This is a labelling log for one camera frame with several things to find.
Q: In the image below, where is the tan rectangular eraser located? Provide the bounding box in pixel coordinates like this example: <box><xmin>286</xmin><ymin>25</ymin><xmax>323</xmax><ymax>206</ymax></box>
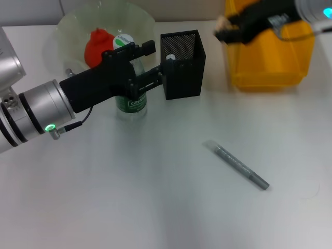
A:
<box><xmin>215</xmin><ymin>15</ymin><xmax>233</xmax><ymax>33</ymax></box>

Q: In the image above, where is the grey marker pen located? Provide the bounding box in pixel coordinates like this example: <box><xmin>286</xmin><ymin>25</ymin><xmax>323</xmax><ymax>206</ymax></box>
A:
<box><xmin>203</xmin><ymin>140</ymin><xmax>270</xmax><ymax>191</ymax></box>

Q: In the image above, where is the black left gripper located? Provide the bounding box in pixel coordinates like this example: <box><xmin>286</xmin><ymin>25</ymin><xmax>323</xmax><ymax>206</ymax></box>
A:
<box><xmin>59</xmin><ymin>40</ymin><xmax>167</xmax><ymax>114</ymax></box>

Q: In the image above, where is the yellow plastic storage bin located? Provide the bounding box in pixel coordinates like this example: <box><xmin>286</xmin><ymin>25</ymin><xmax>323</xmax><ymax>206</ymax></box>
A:
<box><xmin>224</xmin><ymin>0</ymin><xmax>316</xmax><ymax>91</ymax></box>

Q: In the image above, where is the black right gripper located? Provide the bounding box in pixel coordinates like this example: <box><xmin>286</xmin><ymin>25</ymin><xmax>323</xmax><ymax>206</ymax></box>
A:
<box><xmin>214</xmin><ymin>0</ymin><xmax>299</xmax><ymax>44</ymax></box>

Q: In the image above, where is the black mesh pen holder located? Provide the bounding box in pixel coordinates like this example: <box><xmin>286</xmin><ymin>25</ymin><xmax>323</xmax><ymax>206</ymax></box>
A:
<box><xmin>160</xmin><ymin>30</ymin><xmax>207</xmax><ymax>101</ymax></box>

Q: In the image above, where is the clear glass fruit plate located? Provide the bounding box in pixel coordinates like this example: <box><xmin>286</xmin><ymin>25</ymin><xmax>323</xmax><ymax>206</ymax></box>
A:
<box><xmin>43</xmin><ymin>0</ymin><xmax>156</xmax><ymax>76</ymax></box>

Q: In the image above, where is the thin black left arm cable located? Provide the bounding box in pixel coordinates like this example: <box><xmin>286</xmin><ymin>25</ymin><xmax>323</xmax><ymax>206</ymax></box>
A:
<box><xmin>58</xmin><ymin>106</ymin><xmax>94</xmax><ymax>132</ymax></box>

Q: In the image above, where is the red-orange toy orange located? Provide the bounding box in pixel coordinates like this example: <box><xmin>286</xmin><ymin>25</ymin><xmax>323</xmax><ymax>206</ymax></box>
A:
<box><xmin>84</xmin><ymin>27</ymin><xmax>115</xmax><ymax>68</ymax></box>

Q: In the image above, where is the clear green-label water bottle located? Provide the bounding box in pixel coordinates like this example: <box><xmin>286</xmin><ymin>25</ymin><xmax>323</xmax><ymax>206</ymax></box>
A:
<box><xmin>113</xmin><ymin>34</ymin><xmax>148</xmax><ymax>120</ymax></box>

